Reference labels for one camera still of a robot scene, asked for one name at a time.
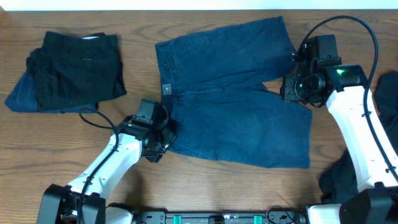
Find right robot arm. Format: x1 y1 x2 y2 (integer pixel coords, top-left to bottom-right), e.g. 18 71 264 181
280 62 397 223

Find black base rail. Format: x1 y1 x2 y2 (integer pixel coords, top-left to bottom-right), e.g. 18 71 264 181
133 209 308 224

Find folded black shorts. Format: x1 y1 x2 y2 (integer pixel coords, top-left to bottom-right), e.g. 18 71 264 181
26 31 126 111

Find folded navy shorts underneath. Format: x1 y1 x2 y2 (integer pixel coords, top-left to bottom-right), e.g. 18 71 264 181
4 68 98 114

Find black garment at right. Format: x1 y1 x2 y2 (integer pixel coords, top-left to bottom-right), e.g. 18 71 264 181
318 70 397 204

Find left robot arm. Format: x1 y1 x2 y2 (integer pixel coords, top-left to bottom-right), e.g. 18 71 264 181
37 116 176 223

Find blue denim shorts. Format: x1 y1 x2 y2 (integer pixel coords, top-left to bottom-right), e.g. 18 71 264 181
155 17 313 169

